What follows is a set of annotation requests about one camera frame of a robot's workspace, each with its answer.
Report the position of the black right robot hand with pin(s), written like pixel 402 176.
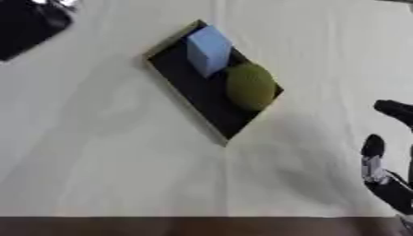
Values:
pixel 395 190

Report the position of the tan cardboard box black inside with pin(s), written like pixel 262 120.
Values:
pixel 204 95

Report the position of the olive green round ball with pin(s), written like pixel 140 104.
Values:
pixel 249 87

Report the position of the light blue rectangular block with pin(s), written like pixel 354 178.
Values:
pixel 208 50

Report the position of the black object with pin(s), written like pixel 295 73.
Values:
pixel 27 26

